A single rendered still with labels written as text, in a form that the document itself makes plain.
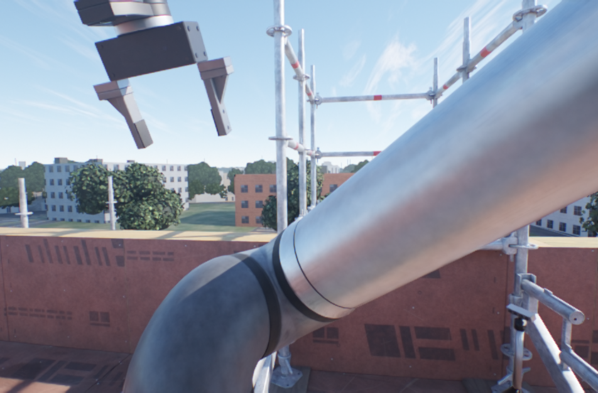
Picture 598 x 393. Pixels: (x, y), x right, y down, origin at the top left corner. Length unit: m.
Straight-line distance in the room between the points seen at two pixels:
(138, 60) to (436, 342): 1.75
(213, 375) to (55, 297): 2.25
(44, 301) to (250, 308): 2.32
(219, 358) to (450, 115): 0.26
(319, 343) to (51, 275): 1.67
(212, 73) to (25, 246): 2.23
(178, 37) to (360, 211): 0.32
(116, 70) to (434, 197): 0.43
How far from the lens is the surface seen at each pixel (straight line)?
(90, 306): 2.35
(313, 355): 1.89
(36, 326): 2.69
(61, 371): 2.33
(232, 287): 0.31
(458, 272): 1.77
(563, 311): 1.48
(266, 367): 1.38
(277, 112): 1.54
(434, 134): 0.24
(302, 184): 2.24
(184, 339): 0.30
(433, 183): 0.23
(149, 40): 0.48
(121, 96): 0.53
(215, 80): 0.47
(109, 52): 0.52
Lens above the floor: 1.06
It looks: 4 degrees down
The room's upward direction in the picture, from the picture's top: 1 degrees counter-clockwise
